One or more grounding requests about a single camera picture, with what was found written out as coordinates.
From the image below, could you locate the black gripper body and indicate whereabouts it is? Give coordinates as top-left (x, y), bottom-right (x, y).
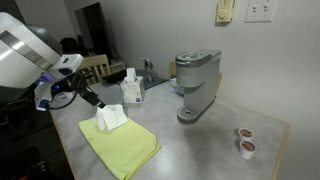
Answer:
top-left (52, 71), bottom-right (95, 102)

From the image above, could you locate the white pulled-out wipe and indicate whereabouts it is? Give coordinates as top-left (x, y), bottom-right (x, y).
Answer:
top-left (94, 103), bottom-right (129, 132)

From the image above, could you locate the yellow-green towel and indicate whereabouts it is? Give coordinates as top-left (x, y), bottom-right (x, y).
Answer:
top-left (78, 115), bottom-right (161, 180)

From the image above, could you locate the grey tissue box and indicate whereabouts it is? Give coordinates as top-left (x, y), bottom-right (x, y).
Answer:
top-left (119, 76), bottom-right (147, 105)

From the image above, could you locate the white tissue sticking from box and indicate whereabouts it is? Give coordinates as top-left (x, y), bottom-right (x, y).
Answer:
top-left (125, 67), bottom-right (139, 85)

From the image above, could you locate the blue face mask box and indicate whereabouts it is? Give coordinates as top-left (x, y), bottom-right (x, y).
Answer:
top-left (169, 77), bottom-right (185, 97)

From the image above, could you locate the dark blue cloth mat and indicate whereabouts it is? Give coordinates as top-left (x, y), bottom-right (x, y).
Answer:
top-left (134, 68), bottom-right (168, 91)

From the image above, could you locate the grey pod coffee machine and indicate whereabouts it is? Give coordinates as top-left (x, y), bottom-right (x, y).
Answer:
top-left (174, 48), bottom-right (223, 125)

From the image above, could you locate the white coffee pod red lid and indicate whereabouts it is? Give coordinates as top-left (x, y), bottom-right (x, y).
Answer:
top-left (238, 139), bottom-right (258, 161)
top-left (238, 127), bottom-right (255, 141)

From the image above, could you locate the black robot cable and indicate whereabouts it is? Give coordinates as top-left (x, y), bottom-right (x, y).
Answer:
top-left (45, 71), bottom-right (96, 111)

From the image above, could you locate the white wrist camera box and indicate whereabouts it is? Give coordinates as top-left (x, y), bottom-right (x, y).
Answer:
top-left (33, 81), bottom-right (56, 112)

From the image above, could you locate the beige wall thermostat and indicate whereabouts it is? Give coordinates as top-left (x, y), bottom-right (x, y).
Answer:
top-left (215, 0), bottom-right (236, 24)

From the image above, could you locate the white light switch plate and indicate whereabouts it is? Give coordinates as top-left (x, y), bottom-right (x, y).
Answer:
top-left (244, 0), bottom-right (278, 24)

